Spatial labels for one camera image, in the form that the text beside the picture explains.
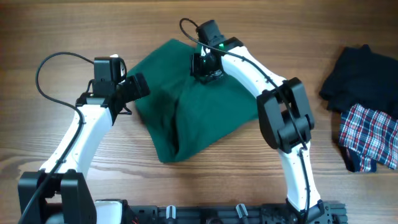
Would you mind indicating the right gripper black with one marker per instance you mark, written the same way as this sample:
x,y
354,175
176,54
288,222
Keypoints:
x,y
195,70

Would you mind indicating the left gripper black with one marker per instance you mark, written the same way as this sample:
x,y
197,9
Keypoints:
x,y
135,93

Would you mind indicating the green cloth garment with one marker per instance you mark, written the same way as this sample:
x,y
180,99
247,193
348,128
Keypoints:
x,y
182,115

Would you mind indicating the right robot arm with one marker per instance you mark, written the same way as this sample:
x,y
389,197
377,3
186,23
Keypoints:
x,y
285,117

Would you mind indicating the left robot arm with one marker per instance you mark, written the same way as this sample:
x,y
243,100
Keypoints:
x,y
58,192

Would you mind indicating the black cloth garment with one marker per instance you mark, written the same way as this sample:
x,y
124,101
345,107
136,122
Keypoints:
x,y
363,77

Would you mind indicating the navy blue cloth garment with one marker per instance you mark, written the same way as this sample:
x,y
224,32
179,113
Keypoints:
x,y
355,162

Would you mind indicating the red plaid cloth garment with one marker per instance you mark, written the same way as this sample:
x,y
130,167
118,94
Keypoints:
x,y
370,133

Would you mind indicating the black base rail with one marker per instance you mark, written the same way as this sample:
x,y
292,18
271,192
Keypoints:
x,y
236,214

